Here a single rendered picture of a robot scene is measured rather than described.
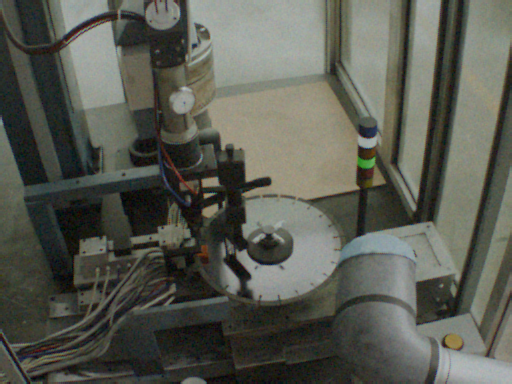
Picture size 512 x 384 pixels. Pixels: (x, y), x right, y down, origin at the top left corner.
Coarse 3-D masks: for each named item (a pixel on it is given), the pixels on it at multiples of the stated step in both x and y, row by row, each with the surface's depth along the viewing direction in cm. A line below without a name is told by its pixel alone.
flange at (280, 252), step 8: (256, 232) 154; (280, 232) 153; (288, 232) 153; (248, 240) 152; (264, 240) 149; (288, 240) 151; (248, 248) 150; (256, 248) 150; (264, 248) 149; (272, 248) 149; (280, 248) 149; (288, 248) 149; (256, 256) 148; (264, 256) 148; (272, 256) 148; (280, 256) 148
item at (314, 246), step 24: (264, 216) 159; (288, 216) 158; (312, 216) 158; (216, 240) 154; (312, 240) 152; (336, 240) 152; (216, 264) 148; (240, 264) 148; (264, 264) 147; (288, 264) 147; (312, 264) 146; (336, 264) 146; (240, 288) 142; (264, 288) 142; (288, 288) 142; (312, 288) 141
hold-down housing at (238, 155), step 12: (228, 144) 128; (216, 156) 129; (228, 156) 128; (240, 156) 128; (228, 168) 128; (240, 168) 128; (228, 180) 130; (240, 180) 130; (228, 192) 134; (240, 192) 134; (228, 204) 137; (240, 204) 136; (228, 216) 137; (240, 216) 137
